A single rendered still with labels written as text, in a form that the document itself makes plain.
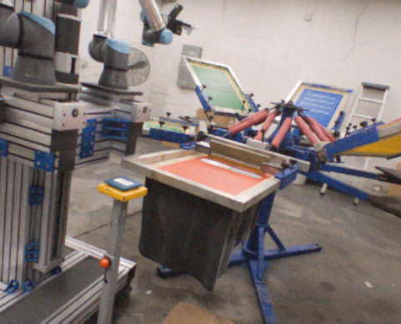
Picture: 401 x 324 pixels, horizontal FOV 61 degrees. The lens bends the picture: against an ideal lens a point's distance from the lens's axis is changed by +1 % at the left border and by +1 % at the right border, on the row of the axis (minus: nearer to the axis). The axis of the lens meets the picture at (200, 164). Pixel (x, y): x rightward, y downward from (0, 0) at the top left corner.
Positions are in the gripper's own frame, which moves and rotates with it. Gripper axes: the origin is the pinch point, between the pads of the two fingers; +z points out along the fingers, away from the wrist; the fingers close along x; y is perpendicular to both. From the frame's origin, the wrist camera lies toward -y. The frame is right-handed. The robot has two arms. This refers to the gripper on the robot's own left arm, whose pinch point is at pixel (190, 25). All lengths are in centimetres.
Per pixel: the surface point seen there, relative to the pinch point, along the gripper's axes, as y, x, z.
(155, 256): 103, 77, -53
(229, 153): 58, 63, -5
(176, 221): 81, 83, -52
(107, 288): 104, 85, -82
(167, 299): 161, 61, -15
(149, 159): 63, 56, -53
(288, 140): 55, 52, 75
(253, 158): 55, 77, -1
